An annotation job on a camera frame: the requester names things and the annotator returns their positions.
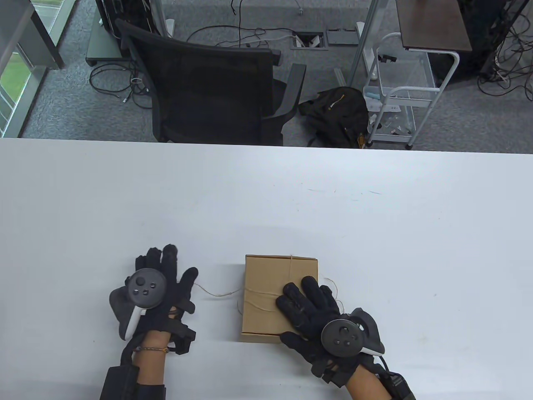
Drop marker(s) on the person's right hand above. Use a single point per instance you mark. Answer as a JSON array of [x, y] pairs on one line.
[[312, 312]]

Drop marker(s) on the person's left hand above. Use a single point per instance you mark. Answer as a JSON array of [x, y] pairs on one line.
[[179, 296]]

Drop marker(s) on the thin jute twine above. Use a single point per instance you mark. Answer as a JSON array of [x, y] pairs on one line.
[[216, 296]]

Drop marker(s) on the brown cardboard box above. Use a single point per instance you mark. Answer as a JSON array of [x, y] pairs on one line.
[[266, 275]]

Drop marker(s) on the person's left forearm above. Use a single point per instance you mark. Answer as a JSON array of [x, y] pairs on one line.
[[152, 366]]

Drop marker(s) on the black forearm battery pack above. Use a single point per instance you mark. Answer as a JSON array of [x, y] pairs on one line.
[[118, 383], [397, 385]]

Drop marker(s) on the person's right forearm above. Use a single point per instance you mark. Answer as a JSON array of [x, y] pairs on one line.
[[366, 387]]

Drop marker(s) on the grey floor outlet box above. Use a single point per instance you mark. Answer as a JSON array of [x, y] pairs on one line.
[[308, 39]]

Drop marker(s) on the grey and white hand controller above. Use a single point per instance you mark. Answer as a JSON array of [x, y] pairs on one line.
[[343, 337], [143, 287]]

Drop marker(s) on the black backpack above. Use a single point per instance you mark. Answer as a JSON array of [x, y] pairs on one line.
[[337, 112]]

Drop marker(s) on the black mesh office chair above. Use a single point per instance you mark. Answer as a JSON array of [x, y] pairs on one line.
[[208, 91]]

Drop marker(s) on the grey floor cover plate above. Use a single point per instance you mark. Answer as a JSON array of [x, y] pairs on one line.
[[341, 36]]

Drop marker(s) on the black equipment rack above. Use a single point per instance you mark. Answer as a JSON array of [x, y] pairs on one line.
[[125, 12]]

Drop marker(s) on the dark brown side table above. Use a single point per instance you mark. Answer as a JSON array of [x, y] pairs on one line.
[[433, 25]]

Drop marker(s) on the grey stand base plate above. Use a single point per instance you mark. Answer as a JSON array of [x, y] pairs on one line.
[[104, 46]]

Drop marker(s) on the grey aluminium post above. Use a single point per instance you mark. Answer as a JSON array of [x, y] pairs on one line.
[[362, 37]]

